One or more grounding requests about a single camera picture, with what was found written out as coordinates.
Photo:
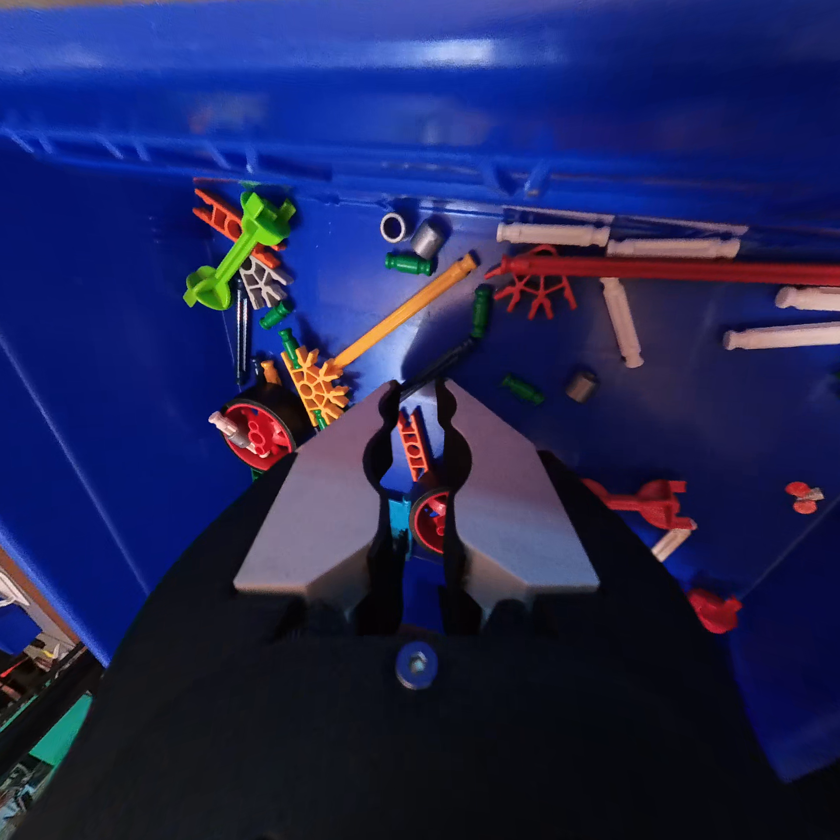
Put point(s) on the red fan connector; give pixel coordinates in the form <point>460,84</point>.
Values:
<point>535,289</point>

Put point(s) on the small orange connector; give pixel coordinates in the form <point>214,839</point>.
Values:
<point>269,372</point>

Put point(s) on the lime green spool rod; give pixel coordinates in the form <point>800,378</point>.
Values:
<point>239,246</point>

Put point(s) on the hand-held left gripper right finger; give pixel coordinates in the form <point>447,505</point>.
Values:
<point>518,525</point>

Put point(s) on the grey fan connector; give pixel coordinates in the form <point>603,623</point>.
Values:
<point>259,282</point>

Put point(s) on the small pale grey rod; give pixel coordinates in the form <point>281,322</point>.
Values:
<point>223,423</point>

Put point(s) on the yellow rod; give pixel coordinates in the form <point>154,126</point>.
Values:
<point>407,308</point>

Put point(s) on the red wheel with black tyre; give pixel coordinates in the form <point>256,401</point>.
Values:
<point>272,443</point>
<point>426,518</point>

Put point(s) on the small red connector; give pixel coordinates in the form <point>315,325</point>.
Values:
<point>797,492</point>

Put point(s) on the green short rod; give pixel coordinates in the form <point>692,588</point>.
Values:
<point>287,341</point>
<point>408,264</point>
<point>482,312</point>
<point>523,389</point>
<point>275,316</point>

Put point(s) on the red clip connector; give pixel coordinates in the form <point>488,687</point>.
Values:
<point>712,610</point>
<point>649,502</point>

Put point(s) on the long red rod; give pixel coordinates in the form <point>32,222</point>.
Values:
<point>656,269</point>

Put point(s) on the orange ladder connector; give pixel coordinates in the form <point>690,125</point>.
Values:
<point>412,446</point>
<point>220,220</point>

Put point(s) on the thin dark blue rod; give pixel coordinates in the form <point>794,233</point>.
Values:
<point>243,341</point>

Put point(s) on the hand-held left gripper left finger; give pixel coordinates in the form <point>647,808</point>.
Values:
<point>308,525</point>

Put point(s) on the blue plastic bin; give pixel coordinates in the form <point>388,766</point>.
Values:
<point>656,413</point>

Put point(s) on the cyan panel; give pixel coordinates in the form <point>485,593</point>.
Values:
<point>397,518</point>

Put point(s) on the yellow snowflake connector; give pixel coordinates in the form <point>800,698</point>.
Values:
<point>315,387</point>

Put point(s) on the teal board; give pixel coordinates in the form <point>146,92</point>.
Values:
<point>65,715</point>

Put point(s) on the white rod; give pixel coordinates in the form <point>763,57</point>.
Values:
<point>781,337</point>
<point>551,233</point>
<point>669,247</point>
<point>670,543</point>
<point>620,321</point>
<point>810,297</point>

